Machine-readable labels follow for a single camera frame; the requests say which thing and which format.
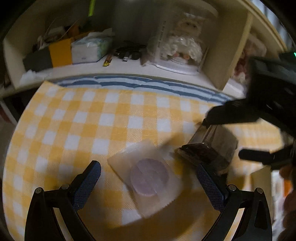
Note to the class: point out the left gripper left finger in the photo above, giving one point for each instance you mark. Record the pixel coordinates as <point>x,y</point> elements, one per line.
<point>69,199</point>

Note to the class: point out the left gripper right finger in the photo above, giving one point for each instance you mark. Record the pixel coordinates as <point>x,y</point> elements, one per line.
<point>228,200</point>

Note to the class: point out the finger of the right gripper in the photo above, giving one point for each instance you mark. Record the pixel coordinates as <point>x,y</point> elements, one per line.
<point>231,112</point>
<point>275,160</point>

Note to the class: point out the orange snack packet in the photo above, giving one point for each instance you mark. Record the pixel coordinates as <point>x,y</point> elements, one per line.
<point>287,187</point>

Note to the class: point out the black silver pastry packet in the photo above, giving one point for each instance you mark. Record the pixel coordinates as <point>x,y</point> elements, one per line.
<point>212,146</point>

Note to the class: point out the purple round cake packet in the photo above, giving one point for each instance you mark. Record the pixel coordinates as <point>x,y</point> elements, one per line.
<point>153,183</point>

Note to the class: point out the person right hand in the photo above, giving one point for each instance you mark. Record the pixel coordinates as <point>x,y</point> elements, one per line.
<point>288,173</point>

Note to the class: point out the red doll display case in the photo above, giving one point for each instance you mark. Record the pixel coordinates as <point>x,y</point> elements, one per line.
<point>254,47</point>

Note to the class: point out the white tray box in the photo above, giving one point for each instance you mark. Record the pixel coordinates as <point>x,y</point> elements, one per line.
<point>270,182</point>

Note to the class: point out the wooden shelf unit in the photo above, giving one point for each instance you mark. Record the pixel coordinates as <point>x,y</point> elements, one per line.
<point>31,26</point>

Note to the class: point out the yellow checkered cloth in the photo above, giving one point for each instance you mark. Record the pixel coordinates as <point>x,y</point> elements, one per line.
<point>63,129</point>

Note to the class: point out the white doll display case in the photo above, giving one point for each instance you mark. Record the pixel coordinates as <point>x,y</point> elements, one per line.
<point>186,31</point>

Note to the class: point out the orange black box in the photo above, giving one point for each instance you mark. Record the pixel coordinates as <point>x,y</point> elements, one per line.
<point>55,55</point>

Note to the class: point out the tissue pack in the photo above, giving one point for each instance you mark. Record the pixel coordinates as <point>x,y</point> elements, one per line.
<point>92,48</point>

